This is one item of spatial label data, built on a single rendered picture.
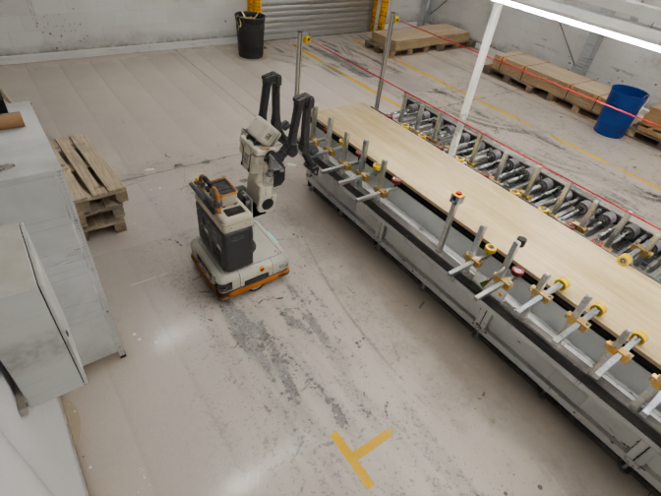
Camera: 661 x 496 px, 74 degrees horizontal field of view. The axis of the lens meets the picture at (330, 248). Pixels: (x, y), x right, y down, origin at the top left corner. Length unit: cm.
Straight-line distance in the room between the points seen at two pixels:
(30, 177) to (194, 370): 166
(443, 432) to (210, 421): 156
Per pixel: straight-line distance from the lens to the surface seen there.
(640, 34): 278
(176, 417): 322
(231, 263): 352
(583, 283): 336
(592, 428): 365
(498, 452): 339
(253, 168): 336
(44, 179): 258
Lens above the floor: 279
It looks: 40 degrees down
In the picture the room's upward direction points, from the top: 8 degrees clockwise
